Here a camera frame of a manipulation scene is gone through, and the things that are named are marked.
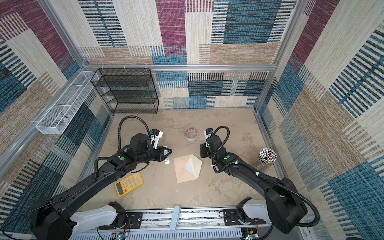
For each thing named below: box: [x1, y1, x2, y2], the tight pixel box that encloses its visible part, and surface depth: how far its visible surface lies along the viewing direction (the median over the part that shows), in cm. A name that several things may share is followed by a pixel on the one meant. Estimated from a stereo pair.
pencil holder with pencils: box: [258, 147, 278, 167], surface depth 77 cm
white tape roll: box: [184, 128, 199, 141], surface depth 107 cm
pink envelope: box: [173, 154, 203, 184], surface depth 91 cm
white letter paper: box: [185, 162, 194, 174], surface depth 92 cm
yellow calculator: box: [115, 172, 145, 197], surface depth 85 cm
